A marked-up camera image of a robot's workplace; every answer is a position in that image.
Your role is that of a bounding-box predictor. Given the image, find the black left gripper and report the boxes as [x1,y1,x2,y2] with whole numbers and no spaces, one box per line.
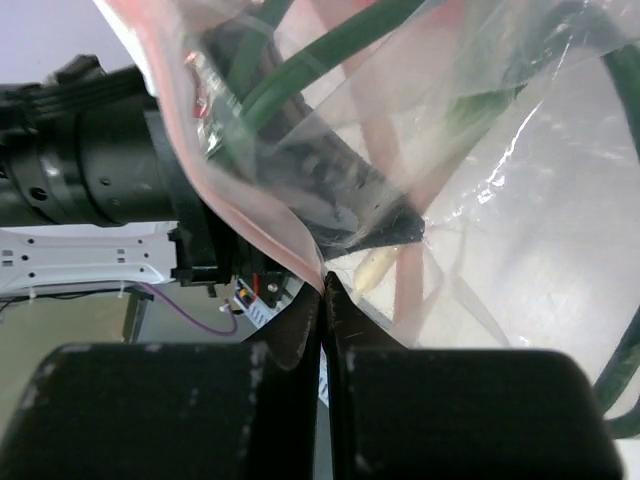
[167,29,429,311]

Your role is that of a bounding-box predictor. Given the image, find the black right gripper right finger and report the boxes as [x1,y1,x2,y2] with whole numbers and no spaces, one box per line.
[322,274,624,479]

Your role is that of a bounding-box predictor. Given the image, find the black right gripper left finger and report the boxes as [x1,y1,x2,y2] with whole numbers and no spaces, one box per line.
[1,286,320,479]

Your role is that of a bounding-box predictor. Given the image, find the clear zip bag pink dots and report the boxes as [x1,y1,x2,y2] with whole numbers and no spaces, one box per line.
[92,0,640,436]

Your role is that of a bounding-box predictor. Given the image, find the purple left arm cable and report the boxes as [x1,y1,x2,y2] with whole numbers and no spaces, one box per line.
[134,281,239,336]

